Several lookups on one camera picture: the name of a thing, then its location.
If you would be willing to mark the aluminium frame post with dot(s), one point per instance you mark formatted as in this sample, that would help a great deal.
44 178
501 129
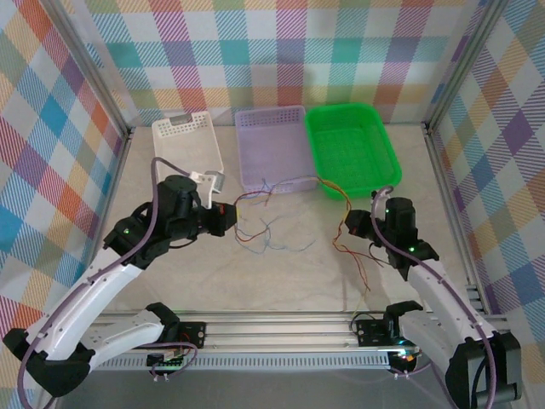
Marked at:
466 64
90 68

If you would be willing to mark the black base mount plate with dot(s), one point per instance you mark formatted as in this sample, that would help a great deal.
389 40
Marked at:
370 332
193 334

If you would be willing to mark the white perforated basket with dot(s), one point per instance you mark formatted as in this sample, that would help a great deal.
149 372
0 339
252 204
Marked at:
187 145

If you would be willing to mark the small circuit board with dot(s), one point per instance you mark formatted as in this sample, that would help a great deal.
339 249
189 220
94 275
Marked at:
404 355
166 363

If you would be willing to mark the aluminium side rail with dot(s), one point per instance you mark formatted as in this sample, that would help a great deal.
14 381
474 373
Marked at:
452 213
121 153

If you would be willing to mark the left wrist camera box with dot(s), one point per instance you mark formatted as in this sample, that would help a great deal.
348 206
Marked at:
215 181

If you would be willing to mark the green mesh basket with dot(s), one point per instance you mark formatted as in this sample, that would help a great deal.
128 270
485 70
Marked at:
353 145

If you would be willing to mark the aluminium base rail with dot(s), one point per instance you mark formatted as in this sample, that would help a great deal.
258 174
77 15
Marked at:
277 332

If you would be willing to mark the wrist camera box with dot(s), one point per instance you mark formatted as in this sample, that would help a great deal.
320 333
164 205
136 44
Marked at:
385 191
215 181

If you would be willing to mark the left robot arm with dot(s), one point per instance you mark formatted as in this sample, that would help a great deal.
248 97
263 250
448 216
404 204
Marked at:
85 294

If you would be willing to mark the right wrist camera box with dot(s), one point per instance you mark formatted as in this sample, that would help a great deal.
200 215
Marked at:
385 191

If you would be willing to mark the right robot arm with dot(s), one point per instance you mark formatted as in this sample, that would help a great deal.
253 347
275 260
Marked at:
443 298

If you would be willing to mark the lavender perforated basket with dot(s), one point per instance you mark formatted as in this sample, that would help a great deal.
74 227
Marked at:
272 149

